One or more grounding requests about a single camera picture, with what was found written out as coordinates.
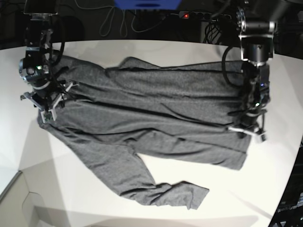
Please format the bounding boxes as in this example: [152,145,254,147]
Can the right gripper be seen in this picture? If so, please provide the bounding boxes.
[20,80,79,123]

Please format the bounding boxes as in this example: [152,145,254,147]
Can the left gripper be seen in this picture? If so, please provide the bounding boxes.
[227,108,267,142]

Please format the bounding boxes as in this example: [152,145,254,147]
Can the grey long-sleeve t-shirt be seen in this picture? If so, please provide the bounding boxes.
[37,56,252,210]

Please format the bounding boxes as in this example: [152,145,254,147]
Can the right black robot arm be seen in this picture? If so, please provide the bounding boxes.
[18,0,77,123]

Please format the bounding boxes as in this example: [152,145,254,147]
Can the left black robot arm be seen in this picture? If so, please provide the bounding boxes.
[222,0,303,142]

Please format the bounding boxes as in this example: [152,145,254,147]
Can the grey side table panel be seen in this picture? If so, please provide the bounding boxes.
[0,172,43,227]

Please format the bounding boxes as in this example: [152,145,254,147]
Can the blue plastic box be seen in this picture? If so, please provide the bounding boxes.
[114,0,181,10]

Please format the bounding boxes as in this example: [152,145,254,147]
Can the black power strip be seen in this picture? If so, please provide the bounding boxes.
[178,11,219,22]

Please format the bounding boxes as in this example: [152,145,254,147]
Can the grey looped cable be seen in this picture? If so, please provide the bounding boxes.
[99,7,164,38]

